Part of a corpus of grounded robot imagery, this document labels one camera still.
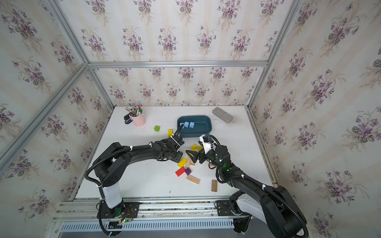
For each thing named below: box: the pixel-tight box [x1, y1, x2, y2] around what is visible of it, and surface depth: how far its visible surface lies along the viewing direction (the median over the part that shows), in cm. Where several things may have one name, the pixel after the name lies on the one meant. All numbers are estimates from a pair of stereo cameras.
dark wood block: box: [211, 179, 218, 192], surface depth 83 cm
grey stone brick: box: [212, 107, 233, 124], surface depth 114 cm
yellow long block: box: [177, 157, 188, 169], surface depth 90 cm
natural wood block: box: [185, 155, 195, 168], surface depth 90 cm
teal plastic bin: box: [177, 115, 213, 138], surface depth 110 cm
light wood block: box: [186, 174, 201, 185], surface depth 85 cm
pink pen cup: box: [130, 111, 147, 127], surface depth 107 cm
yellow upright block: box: [167, 128, 174, 139], surface depth 106 cm
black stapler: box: [124, 114, 133, 125], surface depth 109 cm
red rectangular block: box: [175, 166, 186, 178], surface depth 88 cm
